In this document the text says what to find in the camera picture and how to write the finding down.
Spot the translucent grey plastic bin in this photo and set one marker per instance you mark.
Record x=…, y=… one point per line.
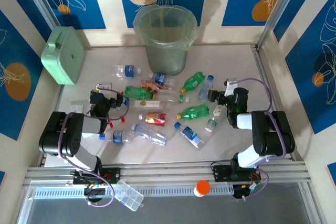
x=165, y=61

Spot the aluminium corner post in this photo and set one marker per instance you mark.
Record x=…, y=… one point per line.
x=43, y=3
x=277, y=11

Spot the blue-capped blue-label clear bottle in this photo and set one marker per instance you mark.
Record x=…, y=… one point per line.
x=190, y=134
x=118, y=136

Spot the clear plastic bottle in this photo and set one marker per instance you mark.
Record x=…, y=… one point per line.
x=151, y=133

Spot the aluminium mounting rail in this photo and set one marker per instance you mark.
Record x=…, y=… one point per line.
x=168, y=174

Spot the clear plastic packet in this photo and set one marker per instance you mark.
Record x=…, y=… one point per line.
x=78, y=107

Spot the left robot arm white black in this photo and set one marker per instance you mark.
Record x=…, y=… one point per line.
x=65, y=134

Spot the translucent green bin liner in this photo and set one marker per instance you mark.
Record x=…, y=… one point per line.
x=147, y=27

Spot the green plastic soda bottle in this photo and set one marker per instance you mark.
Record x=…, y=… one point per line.
x=137, y=92
x=194, y=111
x=193, y=81

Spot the mint green carry case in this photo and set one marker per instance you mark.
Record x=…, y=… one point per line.
x=63, y=56

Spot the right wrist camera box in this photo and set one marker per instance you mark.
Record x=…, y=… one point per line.
x=231, y=84

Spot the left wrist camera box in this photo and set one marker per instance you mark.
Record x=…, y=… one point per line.
x=105, y=86

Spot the blue-capped clear water bottle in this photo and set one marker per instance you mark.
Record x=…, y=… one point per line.
x=206, y=87

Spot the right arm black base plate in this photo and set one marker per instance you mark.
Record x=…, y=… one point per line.
x=220, y=172

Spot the orange-capped white jar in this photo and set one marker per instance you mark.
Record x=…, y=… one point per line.
x=202, y=188

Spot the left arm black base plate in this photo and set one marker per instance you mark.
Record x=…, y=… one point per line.
x=113, y=175

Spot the white-capped blue-label clear bottle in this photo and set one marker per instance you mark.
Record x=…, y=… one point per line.
x=161, y=78
x=127, y=71

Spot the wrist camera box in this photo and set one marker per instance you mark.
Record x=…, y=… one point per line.
x=105, y=86
x=231, y=84

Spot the clear plastic organizer box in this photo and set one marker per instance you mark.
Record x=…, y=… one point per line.
x=128, y=195

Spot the red and gold labelled bottle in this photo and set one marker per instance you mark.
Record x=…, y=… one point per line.
x=153, y=118

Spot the white-capped green-label clear bottle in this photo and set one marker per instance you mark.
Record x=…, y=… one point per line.
x=215, y=117

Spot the orange plastic bottle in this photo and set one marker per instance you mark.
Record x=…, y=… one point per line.
x=152, y=85

